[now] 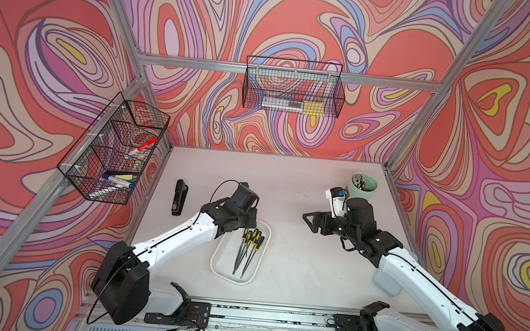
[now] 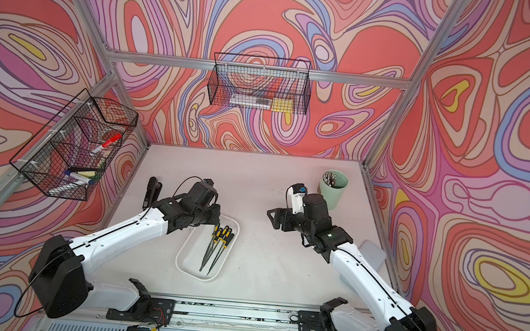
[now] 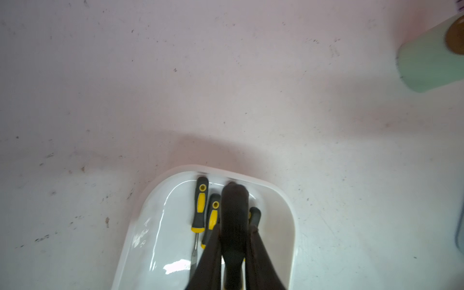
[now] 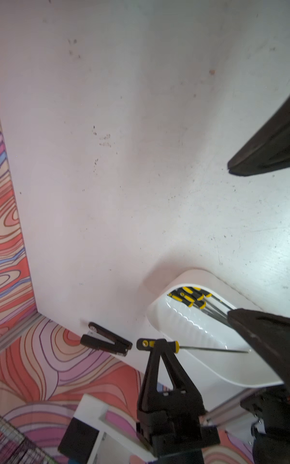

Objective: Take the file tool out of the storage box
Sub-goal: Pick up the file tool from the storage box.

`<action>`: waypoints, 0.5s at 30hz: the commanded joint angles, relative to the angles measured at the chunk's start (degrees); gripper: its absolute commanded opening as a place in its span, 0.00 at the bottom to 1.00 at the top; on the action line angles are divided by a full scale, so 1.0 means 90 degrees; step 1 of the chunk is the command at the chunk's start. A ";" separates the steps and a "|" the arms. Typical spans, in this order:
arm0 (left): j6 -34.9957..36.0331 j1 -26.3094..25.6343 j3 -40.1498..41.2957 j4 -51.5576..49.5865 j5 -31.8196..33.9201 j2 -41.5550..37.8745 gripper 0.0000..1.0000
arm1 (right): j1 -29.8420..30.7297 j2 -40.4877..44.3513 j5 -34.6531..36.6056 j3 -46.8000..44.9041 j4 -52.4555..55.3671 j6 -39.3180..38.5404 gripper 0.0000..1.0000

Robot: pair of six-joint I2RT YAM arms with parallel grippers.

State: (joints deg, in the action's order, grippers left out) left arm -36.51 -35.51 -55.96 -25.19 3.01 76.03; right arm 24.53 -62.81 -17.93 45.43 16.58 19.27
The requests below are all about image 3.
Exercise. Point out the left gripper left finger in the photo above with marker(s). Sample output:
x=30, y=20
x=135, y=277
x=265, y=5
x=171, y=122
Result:
x=207, y=275

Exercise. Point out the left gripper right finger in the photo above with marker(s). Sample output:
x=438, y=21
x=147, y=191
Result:
x=259, y=271

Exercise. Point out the black yellow file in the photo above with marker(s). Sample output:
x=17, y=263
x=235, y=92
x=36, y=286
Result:
x=212, y=217
x=198, y=224
x=254, y=216
x=234, y=227

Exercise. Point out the white plastic storage tray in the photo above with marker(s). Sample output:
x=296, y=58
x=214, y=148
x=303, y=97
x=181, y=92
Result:
x=158, y=247

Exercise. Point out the green pen cup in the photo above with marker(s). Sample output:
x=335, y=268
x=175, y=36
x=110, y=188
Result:
x=435, y=58

